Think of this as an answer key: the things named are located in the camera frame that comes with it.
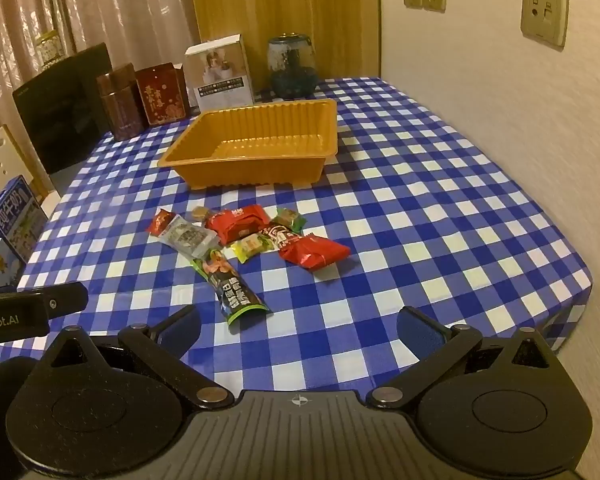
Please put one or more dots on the white cardboard box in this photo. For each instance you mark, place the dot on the white cardboard box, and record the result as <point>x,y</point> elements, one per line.
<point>220,75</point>

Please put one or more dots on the grey snack packet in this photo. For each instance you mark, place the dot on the grey snack packet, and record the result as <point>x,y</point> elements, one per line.
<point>187,237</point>

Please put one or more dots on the beige data socket plate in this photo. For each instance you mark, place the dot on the beige data socket plate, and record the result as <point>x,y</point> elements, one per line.
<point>544,15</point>

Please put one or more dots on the blue milk carton box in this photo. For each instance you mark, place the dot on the blue milk carton box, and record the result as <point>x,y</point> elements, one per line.
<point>15,215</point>

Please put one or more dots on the yellow green snack packet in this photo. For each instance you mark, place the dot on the yellow green snack packet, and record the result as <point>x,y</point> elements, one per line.
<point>250,247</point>

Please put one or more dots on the white chair back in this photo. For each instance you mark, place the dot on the white chair back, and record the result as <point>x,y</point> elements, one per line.
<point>0,160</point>

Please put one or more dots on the white blue box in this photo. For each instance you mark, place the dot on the white blue box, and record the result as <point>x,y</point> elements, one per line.
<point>0,265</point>

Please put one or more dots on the dark red box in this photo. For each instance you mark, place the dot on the dark red box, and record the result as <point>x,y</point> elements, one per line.
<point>182,85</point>

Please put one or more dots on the sheer curtain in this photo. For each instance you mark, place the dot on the sheer curtain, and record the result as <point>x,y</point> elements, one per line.
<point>130,5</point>

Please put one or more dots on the brown candy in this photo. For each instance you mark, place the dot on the brown candy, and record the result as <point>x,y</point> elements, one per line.
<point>199,214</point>

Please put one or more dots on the wooden panel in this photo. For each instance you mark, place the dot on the wooden panel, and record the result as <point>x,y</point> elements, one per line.
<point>290,0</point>

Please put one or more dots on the dark red printed snack packet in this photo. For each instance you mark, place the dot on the dark red printed snack packet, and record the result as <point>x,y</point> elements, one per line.
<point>279,235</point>

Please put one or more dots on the brown metal canister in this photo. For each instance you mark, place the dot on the brown metal canister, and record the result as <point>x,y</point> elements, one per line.
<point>122,105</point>

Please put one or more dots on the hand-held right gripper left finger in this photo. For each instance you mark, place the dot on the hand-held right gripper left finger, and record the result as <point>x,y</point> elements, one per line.
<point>182,325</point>

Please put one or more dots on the pale labelled jar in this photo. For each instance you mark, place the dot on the pale labelled jar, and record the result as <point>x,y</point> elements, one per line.
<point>50,50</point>

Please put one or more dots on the glass jar with dark lid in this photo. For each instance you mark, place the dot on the glass jar with dark lid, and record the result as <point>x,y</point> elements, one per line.
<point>290,70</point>

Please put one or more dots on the orange plastic tray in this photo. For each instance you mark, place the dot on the orange plastic tray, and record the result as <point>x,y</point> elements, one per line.
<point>260,125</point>

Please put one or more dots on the blue white checked tablecloth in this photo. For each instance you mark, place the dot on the blue white checked tablecloth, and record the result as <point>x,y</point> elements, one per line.
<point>430,185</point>

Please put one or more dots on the green snack cake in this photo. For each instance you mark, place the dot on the green snack cake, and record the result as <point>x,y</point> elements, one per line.
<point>290,220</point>

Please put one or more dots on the black monitor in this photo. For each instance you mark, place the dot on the black monitor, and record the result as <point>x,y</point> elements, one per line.
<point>60,110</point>

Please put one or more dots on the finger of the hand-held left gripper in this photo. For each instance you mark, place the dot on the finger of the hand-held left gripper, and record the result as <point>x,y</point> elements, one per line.
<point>65,297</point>

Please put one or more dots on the small red snack packet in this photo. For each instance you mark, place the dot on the small red snack packet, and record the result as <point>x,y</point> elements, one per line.
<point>161,222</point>

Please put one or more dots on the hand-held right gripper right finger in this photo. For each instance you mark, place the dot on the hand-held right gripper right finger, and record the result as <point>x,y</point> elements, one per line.
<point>416,327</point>

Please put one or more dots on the white snack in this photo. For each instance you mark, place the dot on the white snack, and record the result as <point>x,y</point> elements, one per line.
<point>230,290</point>

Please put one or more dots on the red gold printed tin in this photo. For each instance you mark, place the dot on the red gold printed tin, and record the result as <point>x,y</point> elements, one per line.
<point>160,95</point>

